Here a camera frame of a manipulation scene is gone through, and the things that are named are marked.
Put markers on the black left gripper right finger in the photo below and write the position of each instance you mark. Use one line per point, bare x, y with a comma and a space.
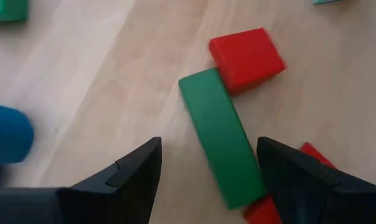
315, 199

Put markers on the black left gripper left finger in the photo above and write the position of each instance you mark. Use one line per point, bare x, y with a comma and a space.
113, 202

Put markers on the green long block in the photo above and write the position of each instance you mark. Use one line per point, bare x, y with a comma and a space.
222, 137

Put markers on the red half-cylinder block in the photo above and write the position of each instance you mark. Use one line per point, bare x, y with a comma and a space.
245, 59

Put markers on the red wedge block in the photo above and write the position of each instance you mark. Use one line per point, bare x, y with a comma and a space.
317, 155

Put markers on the blue half-cylinder block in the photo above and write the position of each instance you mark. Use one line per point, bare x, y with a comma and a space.
7, 133

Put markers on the green cube block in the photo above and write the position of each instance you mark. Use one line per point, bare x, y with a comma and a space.
7, 11

